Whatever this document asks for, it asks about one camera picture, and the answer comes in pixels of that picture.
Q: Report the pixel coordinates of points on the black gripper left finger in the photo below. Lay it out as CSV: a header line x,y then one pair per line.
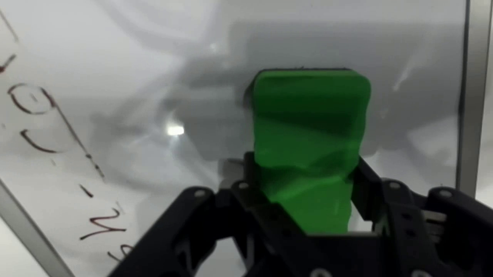
x,y
221,240

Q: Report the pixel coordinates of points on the green eraser block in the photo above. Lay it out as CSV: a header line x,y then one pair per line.
x,y
309,148

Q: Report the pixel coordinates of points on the small metal-framed whiteboard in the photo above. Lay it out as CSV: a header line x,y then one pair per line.
x,y
128,77

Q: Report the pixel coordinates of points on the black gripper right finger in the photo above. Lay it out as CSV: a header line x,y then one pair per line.
x,y
436,240

